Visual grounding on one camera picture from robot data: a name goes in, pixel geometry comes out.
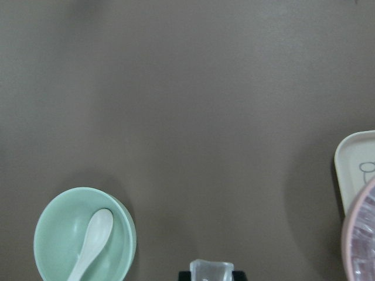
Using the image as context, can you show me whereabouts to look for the white ceramic spoon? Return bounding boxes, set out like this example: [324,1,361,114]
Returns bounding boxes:
[67,208,114,281]

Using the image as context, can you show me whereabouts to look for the cream rectangular tray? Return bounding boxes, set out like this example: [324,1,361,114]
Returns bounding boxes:
[334,131,374,214]

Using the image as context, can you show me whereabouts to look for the mint green bowl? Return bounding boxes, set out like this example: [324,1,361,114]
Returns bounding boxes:
[33,187,137,280]

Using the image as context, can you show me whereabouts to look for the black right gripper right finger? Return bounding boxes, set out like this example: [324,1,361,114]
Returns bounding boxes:
[232,271,246,281]

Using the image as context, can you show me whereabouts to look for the pink bowl with ice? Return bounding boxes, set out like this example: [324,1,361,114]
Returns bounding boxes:
[341,179,374,280]

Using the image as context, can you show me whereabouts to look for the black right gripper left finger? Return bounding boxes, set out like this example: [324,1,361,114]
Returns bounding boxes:
[178,271,192,281]

